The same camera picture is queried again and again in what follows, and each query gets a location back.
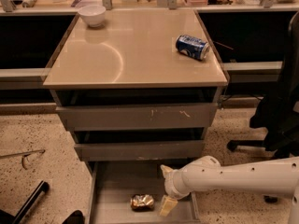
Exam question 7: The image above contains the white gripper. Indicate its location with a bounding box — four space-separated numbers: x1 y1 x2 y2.
159 164 189 217

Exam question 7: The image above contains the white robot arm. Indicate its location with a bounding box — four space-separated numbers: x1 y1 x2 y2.
159 156 299 224

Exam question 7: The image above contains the grey middle drawer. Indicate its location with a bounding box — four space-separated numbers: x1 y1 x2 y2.
74 140 204 161

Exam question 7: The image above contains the grey open bottom drawer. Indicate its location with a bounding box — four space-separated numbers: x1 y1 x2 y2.
85 161 201 224

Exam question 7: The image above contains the grey top drawer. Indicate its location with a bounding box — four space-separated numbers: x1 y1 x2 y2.
57 103 217 131

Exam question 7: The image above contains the grey drawer cabinet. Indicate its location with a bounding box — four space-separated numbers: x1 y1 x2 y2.
42 7 230 174

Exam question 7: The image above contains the blue soda can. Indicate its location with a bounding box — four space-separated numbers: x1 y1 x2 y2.
176 35 209 61

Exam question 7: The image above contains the black chair base foreground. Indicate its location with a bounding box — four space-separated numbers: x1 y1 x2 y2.
62 210 84 224

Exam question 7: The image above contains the black office chair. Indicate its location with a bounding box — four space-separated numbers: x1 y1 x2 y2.
226 10 299 203

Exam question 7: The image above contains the black chair leg left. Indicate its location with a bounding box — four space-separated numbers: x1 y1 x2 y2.
0 181 50 224

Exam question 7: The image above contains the white bowl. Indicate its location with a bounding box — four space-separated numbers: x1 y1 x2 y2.
78 5 106 27

